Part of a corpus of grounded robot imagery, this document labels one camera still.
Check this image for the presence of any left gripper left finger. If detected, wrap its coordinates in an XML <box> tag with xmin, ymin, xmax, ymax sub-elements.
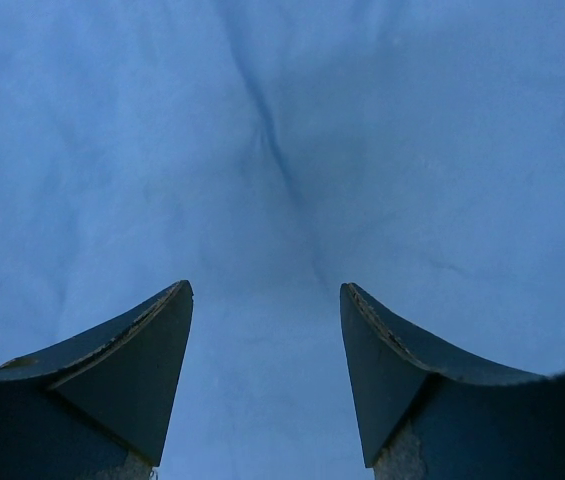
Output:
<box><xmin>0</xmin><ymin>280</ymin><xmax>193</xmax><ymax>479</ymax></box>

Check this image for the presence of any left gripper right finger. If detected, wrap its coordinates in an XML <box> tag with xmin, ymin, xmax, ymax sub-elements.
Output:
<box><xmin>340</xmin><ymin>283</ymin><xmax>565</xmax><ymax>479</ymax></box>

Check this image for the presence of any blue surgical drape cloth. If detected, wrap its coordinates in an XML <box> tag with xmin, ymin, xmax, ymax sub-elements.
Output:
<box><xmin>0</xmin><ymin>1</ymin><xmax>565</xmax><ymax>479</ymax></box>

